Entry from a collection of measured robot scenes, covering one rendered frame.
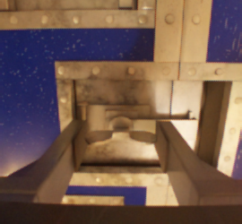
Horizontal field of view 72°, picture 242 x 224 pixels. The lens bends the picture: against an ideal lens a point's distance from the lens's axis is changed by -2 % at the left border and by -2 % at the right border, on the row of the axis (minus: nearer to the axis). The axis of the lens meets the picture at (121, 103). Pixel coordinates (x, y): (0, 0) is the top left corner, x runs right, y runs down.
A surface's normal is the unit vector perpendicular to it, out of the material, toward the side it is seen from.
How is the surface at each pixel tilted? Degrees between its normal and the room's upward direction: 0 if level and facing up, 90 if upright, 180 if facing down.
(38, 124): 90
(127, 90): 90
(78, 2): 90
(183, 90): 90
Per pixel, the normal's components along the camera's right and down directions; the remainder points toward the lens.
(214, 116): -0.01, 0.25
